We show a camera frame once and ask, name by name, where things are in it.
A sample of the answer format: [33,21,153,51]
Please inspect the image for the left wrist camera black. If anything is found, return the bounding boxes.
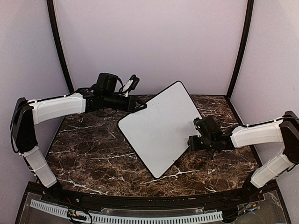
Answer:
[96,73,119,92]

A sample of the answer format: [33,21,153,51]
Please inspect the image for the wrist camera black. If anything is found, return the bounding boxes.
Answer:
[96,73,119,92]
[193,116,222,138]

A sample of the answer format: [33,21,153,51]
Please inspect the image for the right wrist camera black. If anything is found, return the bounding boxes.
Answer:
[193,116,222,138]

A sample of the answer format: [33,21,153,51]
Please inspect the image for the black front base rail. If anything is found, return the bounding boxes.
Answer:
[25,181,278,214]

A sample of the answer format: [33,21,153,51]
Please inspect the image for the right black frame post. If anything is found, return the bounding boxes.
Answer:
[226,0,254,100]

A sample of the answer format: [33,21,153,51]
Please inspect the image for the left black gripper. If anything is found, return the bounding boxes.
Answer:
[104,92,148,113]

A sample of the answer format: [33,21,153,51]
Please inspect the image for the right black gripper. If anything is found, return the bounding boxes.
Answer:
[188,135,215,151]

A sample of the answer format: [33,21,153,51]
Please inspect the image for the white slotted cable duct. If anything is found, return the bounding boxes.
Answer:
[30,199,223,224]

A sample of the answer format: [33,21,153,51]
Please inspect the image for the black frame post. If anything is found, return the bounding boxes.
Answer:
[226,0,254,100]
[46,0,74,93]

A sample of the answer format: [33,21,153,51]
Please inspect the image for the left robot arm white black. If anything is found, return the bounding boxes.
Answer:
[10,89,147,203]

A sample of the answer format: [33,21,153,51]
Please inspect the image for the left black frame post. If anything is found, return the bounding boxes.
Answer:
[46,0,74,93]

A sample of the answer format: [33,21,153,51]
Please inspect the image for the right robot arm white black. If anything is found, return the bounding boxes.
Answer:
[188,111,299,203]

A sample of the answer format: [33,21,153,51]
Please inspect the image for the white whiteboard with black frame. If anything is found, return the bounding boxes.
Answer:
[118,81,201,178]

